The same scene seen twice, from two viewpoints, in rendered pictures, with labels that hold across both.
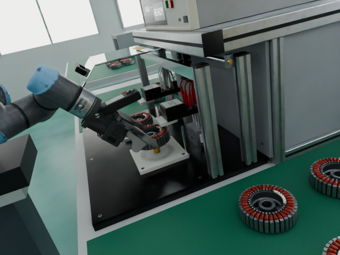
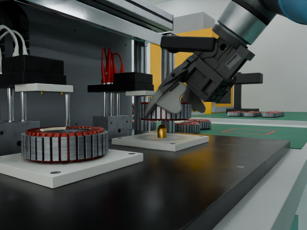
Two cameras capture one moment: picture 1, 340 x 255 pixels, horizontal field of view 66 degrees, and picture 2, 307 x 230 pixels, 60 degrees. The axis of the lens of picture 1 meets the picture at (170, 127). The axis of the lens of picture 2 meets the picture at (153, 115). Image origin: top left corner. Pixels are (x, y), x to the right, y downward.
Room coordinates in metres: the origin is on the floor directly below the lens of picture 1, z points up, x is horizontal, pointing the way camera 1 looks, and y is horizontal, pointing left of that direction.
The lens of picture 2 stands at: (1.10, 0.47, 0.85)
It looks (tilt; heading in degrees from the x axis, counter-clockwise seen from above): 3 degrees down; 229
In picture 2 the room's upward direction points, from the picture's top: straight up
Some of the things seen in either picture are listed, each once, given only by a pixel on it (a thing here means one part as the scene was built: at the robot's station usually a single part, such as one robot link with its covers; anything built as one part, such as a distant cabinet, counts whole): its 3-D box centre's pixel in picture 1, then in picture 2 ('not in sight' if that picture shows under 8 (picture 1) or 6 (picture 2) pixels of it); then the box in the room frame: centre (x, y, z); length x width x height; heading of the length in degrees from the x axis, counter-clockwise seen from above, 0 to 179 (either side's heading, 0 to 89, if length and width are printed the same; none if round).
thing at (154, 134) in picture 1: (151, 136); (164, 111); (0.72, 0.06, 0.84); 0.11 x 0.11 x 0.04
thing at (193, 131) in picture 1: (198, 132); (111, 126); (0.75, -0.09, 0.80); 0.08 x 0.05 x 0.06; 15
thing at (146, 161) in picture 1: (157, 153); (161, 139); (0.72, 0.05, 0.78); 0.15 x 0.15 x 0.01; 15
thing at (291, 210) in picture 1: (266, 206); (183, 127); (0.41, -0.16, 0.77); 0.11 x 0.11 x 0.04
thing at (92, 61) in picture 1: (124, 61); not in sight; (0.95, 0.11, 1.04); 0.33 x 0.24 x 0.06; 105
